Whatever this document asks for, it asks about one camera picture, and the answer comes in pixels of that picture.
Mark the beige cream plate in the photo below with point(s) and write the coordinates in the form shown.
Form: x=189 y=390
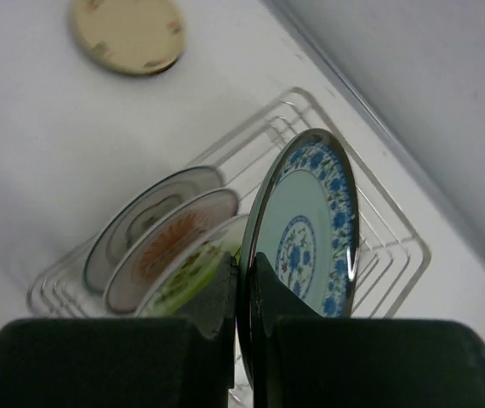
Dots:
x=135 y=38

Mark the white plate colourful print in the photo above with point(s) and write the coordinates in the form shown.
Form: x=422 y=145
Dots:
x=231 y=230

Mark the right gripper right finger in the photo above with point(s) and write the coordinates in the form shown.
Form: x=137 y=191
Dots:
x=301 y=359

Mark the white plate dark pattern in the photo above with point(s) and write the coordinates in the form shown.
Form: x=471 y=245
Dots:
x=143 y=211

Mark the metal wire dish rack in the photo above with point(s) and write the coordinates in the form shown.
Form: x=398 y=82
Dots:
x=392 y=254

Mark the white plate orange flower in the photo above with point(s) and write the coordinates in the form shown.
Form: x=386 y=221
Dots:
x=146 y=260

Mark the dark grey blue plate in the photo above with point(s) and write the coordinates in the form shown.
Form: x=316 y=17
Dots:
x=305 y=219

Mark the green plate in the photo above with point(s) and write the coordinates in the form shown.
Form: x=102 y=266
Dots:
x=190 y=278

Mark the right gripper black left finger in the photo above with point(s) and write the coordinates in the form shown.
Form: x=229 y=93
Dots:
x=183 y=360

